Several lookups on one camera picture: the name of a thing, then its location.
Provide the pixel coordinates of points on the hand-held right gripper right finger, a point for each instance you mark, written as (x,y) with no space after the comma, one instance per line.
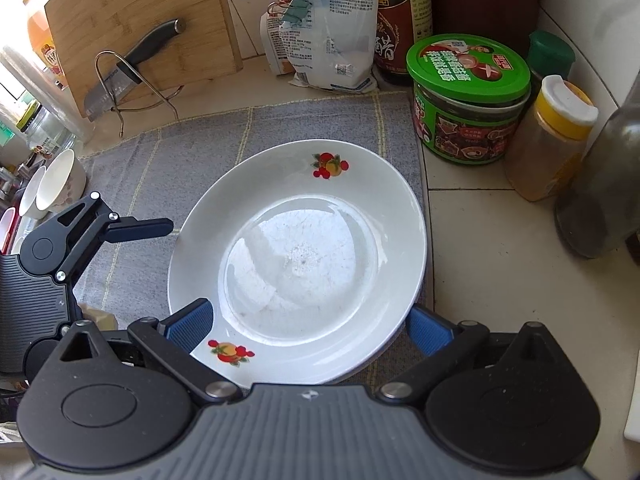
(430,330)

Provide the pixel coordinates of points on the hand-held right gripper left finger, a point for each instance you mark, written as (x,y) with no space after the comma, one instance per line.
(187,327)

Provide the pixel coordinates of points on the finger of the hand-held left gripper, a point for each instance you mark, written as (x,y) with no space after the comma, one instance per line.
(145,229)

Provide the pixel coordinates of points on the white fruit print plate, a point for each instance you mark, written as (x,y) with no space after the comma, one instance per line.
(300,210)
(372,366)

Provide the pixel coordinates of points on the white floral bowl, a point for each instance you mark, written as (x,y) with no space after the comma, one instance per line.
(31,195)
(57,180)

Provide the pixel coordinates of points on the person's left hand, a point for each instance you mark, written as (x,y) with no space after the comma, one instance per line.
(97,316)

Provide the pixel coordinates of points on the grey checked mat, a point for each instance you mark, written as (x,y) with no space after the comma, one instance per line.
(200,135)

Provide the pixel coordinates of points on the clear glass jar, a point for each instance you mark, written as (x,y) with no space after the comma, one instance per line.
(47,135)

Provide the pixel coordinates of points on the stack of clear plastic cups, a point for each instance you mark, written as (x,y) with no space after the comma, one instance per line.
(50,95)

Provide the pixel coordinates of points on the yellow lid spice bottle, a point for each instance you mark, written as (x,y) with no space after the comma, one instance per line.
(540,160)

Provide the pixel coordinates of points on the orange oil jug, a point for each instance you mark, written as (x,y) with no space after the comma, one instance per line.
(42,35)

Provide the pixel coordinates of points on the white red food bag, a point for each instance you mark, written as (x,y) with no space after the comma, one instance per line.
(272,50)

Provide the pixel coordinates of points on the dark glass bottle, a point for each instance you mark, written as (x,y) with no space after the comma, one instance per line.
(600,185)

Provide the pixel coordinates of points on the bamboo cutting board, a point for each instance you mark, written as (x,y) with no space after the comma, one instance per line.
(125,5)

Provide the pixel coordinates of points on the teal binder clip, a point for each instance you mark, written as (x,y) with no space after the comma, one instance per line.
(295,10)

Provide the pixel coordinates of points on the green lid jar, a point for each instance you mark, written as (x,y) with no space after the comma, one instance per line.
(465,65)

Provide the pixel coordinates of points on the white blue food bag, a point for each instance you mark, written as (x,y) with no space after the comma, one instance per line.
(335,35)

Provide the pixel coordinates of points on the green cap bottle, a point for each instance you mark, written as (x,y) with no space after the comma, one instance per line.
(550,55)

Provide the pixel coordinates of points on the dark soy sauce bottle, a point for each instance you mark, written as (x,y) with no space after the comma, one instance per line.
(400,20)

